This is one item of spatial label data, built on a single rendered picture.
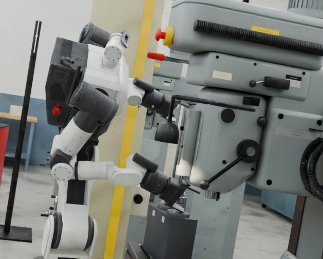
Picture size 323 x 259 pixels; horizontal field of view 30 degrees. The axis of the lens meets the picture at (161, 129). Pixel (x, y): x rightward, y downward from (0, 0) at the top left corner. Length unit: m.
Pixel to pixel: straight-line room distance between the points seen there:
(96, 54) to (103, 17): 1.30
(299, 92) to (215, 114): 0.27
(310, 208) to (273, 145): 0.36
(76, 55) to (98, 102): 0.27
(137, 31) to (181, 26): 1.83
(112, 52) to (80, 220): 0.66
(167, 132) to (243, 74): 0.29
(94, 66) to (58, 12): 8.69
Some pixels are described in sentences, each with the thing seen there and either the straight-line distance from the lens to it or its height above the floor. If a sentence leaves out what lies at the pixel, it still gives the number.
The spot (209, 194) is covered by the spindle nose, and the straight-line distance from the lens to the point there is 1.90.
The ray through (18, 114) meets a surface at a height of 0.90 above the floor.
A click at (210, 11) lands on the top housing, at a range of 1.76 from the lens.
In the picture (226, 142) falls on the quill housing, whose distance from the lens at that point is 1.81.
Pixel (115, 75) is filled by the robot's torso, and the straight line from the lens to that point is 2.19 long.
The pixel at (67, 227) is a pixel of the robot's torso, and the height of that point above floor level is 1.03.
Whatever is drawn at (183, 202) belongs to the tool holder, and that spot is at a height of 1.18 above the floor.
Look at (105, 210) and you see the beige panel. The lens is 3.64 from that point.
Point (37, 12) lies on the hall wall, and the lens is 10.86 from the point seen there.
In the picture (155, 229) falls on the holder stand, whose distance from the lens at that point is 2.39.
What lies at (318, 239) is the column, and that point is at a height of 1.20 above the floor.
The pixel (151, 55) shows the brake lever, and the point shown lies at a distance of 1.93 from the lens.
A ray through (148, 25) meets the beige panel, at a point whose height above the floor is 1.98.
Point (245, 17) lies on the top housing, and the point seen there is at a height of 1.84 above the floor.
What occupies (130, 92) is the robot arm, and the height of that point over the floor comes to 1.57.
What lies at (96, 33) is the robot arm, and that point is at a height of 1.78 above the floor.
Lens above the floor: 1.57
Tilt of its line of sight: 3 degrees down
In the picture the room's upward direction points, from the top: 9 degrees clockwise
